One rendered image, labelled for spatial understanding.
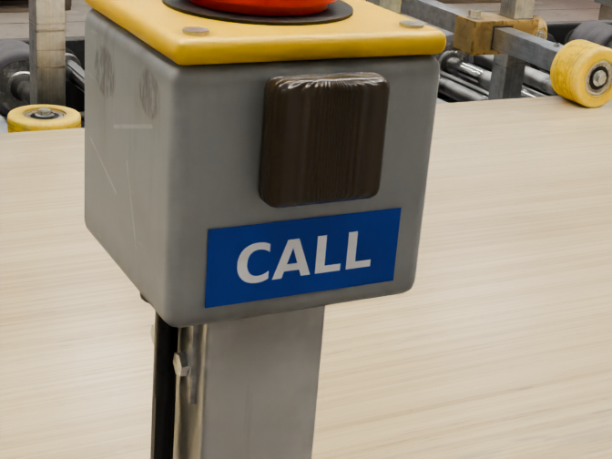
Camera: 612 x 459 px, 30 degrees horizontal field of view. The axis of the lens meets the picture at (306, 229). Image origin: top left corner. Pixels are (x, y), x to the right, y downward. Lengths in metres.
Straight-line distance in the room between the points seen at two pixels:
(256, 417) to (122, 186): 0.07
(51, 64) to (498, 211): 0.59
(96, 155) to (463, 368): 0.53
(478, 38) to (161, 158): 1.43
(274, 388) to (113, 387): 0.45
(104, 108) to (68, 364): 0.49
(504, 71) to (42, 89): 0.69
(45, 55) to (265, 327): 1.13
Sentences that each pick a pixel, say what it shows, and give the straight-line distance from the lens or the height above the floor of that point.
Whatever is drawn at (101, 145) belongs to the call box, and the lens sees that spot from 0.30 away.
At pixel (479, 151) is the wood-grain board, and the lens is 1.30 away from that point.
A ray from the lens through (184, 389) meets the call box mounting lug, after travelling 0.31.
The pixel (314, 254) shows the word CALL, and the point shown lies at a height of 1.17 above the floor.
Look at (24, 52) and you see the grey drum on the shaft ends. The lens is 1.82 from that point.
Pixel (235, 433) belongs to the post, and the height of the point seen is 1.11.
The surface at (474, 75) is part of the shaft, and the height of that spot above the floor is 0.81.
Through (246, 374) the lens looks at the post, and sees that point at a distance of 0.31.
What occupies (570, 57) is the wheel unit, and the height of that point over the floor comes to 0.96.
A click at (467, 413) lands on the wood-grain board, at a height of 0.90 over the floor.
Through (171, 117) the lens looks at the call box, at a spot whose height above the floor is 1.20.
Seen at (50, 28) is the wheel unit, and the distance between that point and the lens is 1.41.
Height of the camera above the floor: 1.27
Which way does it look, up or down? 21 degrees down
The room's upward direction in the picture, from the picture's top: 5 degrees clockwise
